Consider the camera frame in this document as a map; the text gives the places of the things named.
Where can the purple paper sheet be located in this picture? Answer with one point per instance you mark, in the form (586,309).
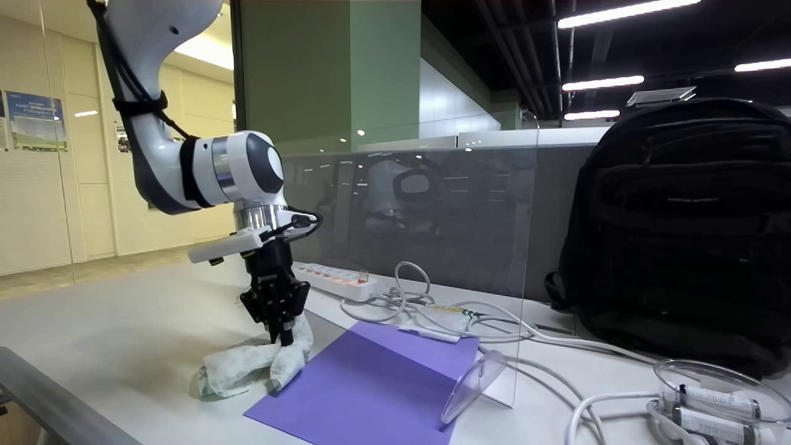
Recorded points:
(371,387)

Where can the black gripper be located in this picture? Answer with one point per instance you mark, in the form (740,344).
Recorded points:
(275,292)

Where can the blue wall poster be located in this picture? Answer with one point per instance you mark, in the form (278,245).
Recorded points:
(34,123)

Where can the grey partition divider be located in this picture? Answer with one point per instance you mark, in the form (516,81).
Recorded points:
(481,212)

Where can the white power strip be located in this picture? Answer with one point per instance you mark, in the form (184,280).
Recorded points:
(331,280)

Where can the black backpack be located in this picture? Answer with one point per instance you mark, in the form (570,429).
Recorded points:
(681,235)

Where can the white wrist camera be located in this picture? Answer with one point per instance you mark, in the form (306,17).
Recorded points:
(256,230)

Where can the white power adapter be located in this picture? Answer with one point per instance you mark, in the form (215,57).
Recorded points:
(706,416)

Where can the clear glass panel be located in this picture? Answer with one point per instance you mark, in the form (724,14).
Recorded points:
(408,297)

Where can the white cloth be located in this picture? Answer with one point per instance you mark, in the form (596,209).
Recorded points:
(237,370)

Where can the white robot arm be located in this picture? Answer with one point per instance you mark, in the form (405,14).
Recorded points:
(178,171)

